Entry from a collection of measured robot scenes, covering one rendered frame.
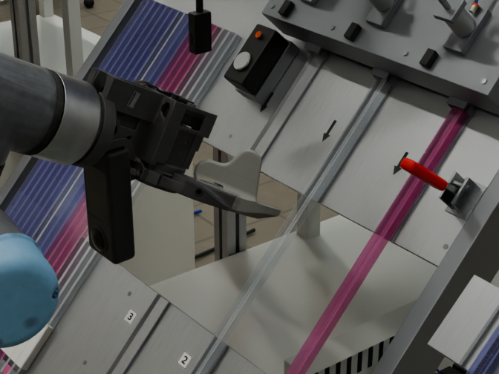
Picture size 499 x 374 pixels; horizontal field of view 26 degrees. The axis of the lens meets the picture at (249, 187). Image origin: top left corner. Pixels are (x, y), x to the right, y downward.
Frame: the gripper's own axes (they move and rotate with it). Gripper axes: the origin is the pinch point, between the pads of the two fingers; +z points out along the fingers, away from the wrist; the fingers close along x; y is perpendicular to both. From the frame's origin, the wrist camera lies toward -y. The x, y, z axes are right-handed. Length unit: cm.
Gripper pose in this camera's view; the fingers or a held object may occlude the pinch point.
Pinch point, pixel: (231, 193)
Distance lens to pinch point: 108.1
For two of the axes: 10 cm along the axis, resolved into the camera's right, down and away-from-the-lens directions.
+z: 6.9, 2.1, 6.9
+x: -6.1, -3.4, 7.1
